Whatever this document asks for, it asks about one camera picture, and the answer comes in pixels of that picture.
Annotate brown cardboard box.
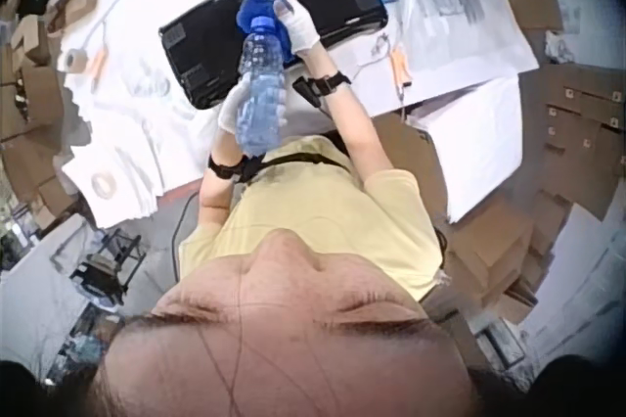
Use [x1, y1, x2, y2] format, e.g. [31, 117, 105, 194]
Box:
[371, 113, 452, 233]

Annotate large white box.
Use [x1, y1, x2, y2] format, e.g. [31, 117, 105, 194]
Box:
[405, 76, 522, 225]

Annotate brown paper bag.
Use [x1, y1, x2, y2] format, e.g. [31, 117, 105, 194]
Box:
[46, 0, 102, 37]

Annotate orange handled pliers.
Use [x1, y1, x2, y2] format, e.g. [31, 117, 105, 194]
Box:
[376, 34, 415, 96]

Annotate stack of flat cardboard pieces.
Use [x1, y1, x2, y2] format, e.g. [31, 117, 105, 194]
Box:
[517, 64, 626, 223]

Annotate pile of brown cartons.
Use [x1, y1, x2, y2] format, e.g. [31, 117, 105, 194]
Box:
[439, 191, 555, 326]

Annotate blue cloth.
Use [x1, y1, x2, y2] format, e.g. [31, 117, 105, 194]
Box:
[236, 0, 300, 66]

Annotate large white printed sheet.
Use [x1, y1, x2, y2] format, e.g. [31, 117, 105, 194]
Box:
[390, 0, 540, 111]

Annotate white tape roll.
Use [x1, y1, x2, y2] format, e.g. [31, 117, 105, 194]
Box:
[58, 47, 92, 75]

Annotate person's right hand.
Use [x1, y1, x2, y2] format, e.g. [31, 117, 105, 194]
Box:
[272, 0, 322, 57]

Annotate person's left hand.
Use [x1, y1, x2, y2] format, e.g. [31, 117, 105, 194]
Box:
[216, 79, 290, 137]

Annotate orange handled tool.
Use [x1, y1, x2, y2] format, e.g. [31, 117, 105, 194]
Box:
[90, 47, 111, 91]

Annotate black wrist band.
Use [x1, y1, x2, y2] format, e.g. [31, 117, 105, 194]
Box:
[207, 152, 266, 184]
[291, 71, 352, 110]

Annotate stack of white sheets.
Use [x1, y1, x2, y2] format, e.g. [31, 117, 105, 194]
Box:
[61, 93, 216, 230]

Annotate black cable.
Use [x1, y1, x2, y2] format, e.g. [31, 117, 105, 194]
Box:
[170, 191, 202, 253]

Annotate black metal stand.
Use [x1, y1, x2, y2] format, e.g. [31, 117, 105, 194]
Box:
[72, 228, 146, 301]

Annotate heap of cardboard boxes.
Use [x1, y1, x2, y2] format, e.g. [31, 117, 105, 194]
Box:
[0, 15, 77, 235]

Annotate black laptop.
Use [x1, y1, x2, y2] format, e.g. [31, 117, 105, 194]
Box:
[158, 0, 390, 110]

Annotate flat beige tape roll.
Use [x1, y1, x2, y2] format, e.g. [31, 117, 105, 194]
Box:
[90, 169, 119, 200]

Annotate clear plastic water bottle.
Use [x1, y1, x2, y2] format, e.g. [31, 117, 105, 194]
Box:
[235, 15, 288, 158]

